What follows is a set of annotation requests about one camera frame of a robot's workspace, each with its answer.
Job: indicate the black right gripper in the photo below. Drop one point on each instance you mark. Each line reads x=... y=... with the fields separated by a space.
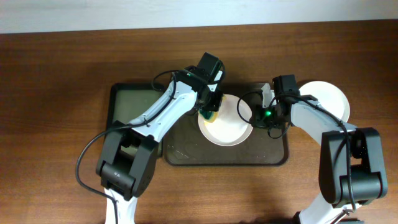
x=257 y=118

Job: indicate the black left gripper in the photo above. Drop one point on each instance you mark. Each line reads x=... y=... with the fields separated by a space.
x=217 y=104

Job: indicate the green yellow sponge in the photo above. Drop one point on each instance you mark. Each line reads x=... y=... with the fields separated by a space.
x=210 y=117

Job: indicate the grey white plate bottom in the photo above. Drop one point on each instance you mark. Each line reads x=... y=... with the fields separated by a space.
x=330 y=97

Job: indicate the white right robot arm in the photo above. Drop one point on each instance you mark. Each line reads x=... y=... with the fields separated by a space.
x=352 y=172

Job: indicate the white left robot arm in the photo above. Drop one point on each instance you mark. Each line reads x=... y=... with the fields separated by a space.
x=127 y=161

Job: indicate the brown serving tray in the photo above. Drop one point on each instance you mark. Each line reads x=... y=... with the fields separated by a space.
x=188 y=143

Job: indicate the black water tray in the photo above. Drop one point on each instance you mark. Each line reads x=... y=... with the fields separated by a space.
x=127 y=101

